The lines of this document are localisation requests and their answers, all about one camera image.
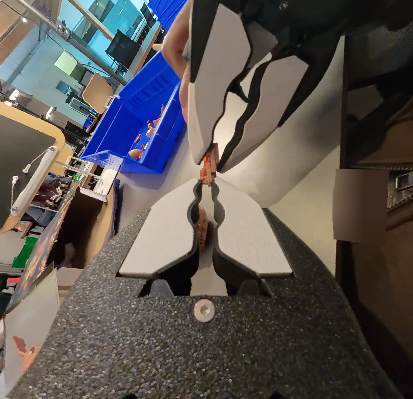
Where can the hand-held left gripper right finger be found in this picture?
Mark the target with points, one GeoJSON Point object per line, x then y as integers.
{"type": "Point", "coordinates": [255, 244]}

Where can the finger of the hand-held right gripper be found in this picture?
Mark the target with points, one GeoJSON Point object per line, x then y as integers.
{"type": "Point", "coordinates": [274, 102]}
{"type": "Point", "coordinates": [216, 70]}

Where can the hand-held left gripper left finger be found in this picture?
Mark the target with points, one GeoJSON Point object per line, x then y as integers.
{"type": "Point", "coordinates": [161, 244]}

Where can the brown toy brick assembly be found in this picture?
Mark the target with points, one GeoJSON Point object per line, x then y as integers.
{"type": "Point", "coordinates": [202, 228]}

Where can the small brown toy brick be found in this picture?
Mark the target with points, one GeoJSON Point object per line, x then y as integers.
{"type": "Point", "coordinates": [208, 167]}

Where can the pile of brown toy bricks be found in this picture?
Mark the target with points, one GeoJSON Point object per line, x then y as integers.
{"type": "Point", "coordinates": [147, 131]}

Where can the blue plastic bin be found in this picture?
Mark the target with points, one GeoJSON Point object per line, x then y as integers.
{"type": "Point", "coordinates": [122, 128]}

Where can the stack of blue bins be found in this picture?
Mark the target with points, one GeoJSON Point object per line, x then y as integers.
{"type": "Point", "coordinates": [168, 2]}

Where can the printed cardboard box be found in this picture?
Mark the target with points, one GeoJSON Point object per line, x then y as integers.
{"type": "Point", "coordinates": [77, 231]}

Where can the black monitor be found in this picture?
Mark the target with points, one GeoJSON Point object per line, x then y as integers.
{"type": "Point", "coordinates": [122, 49]}

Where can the white metal stand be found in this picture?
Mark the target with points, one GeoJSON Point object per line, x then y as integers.
{"type": "Point", "coordinates": [39, 180]}

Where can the printed instruction booklet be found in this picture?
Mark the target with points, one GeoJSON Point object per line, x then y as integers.
{"type": "Point", "coordinates": [29, 334]}

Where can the black chair with wooden rim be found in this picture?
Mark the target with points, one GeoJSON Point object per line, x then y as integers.
{"type": "Point", "coordinates": [22, 154]}

